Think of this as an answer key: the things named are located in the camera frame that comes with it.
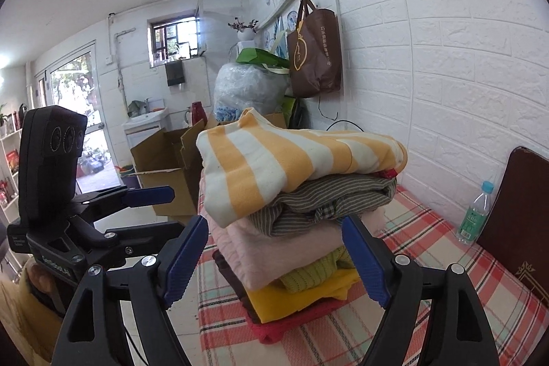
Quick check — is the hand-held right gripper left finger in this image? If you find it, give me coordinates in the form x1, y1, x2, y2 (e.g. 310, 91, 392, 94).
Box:
51, 215, 209, 366

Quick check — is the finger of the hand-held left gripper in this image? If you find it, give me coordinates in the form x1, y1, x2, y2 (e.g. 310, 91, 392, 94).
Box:
88, 220, 191, 264
71, 185, 176, 217

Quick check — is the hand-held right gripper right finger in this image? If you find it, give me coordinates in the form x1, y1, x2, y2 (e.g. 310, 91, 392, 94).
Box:
342, 215, 500, 366

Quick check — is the dark brown garment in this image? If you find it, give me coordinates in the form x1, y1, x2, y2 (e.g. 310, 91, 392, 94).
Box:
212, 248, 258, 324

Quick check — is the yellow green knit garment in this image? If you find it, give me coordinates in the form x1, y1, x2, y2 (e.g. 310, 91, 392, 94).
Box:
279, 246, 357, 294

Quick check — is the pink garment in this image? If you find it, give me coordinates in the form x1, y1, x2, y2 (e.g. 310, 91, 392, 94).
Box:
207, 203, 387, 292

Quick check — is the grey striped garment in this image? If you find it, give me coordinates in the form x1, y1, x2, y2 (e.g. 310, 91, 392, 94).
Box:
249, 173, 397, 238

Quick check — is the yellow white striped garment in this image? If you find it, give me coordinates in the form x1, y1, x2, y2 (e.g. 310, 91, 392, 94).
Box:
196, 107, 408, 227

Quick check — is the red garment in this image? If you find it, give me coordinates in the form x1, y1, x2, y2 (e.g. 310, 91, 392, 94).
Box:
244, 297, 344, 345

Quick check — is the person's left hand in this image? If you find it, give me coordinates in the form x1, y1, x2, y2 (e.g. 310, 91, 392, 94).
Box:
25, 258, 65, 313

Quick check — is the open cardboard box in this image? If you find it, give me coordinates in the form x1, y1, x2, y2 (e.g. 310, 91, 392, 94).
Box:
131, 121, 207, 216

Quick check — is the white shelf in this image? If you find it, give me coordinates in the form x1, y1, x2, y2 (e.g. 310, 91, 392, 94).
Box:
0, 128, 24, 264

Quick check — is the red plaid blanket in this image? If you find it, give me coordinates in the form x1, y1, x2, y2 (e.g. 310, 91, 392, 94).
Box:
197, 169, 549, 366

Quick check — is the white sink cabinet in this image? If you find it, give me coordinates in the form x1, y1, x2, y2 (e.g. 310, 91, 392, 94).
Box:
122, 109, 170, 161

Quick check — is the glass door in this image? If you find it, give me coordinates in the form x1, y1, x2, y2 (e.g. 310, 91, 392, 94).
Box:
43, 42, 108, 195

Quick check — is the green label water bottle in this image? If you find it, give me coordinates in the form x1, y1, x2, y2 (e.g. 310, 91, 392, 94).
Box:
457, 181, 494, 245

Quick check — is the grey paper towel dispenser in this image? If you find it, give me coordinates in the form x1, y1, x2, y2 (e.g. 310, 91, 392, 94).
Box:
165, 61, 187, 88

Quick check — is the clear plastic bag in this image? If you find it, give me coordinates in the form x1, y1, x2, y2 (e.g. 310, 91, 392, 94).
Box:
213, 62, 292, 120

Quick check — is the window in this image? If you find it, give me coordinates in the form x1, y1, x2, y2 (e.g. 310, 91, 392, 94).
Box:
148, 18, 200, 67

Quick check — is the dark brown headboard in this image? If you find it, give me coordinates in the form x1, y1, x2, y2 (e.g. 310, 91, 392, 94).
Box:
476, 146, 549, 307

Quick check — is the green bag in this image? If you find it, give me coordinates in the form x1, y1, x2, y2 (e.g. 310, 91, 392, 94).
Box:
237, 47, 290, 69

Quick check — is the white vase with dried flowers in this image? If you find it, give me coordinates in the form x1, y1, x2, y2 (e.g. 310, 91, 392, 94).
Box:
227, 18, 260, 43

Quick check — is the brown tote bag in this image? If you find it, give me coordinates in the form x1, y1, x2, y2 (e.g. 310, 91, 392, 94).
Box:
287, 0, 342, 98

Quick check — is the black cable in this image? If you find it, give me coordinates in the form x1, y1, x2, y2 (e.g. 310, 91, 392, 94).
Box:
317, 92, 365, 133

